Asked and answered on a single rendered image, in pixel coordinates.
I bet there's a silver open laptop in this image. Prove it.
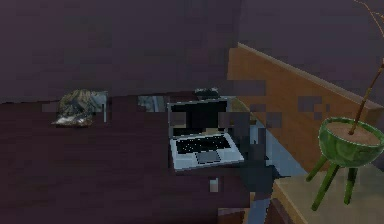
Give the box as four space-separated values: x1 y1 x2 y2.
166 98 246 172

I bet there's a grey green rock sculpture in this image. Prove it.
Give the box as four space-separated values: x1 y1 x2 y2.
50 88 109 128

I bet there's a brown wooden headboard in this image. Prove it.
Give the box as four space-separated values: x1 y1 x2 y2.
227 42 384 173

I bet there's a dark purple wooden table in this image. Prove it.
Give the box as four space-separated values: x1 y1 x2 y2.
0 91 278 224

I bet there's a tan wooden side table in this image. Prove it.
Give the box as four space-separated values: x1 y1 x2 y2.
271 162 384 224

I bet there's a green bowl plant stand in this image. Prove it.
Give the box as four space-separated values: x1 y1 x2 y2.
305 116 384 212

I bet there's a bare brown twig plant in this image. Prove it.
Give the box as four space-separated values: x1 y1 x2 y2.
348 0 384 136

